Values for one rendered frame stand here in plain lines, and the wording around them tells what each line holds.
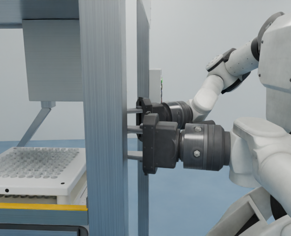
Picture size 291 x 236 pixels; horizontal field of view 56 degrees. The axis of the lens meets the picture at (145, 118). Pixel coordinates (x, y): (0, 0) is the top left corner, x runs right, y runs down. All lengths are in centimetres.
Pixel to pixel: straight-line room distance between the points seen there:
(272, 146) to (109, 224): 29
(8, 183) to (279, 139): 51
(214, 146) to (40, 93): 46
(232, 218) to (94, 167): 44
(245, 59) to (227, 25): 334
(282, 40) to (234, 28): 370
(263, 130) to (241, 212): 34
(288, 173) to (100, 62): 30
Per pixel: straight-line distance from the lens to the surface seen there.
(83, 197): 68
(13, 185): 61
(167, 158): 53
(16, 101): 429
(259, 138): 46
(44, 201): 63
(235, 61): 98
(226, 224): 78
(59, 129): 420
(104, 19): 41
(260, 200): 80
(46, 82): 73
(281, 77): 61
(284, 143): 47
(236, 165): 52
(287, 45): 60
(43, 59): 73
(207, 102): 84
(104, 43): 41
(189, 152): 50
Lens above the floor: 115
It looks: 12 degrees down
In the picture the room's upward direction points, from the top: straight up
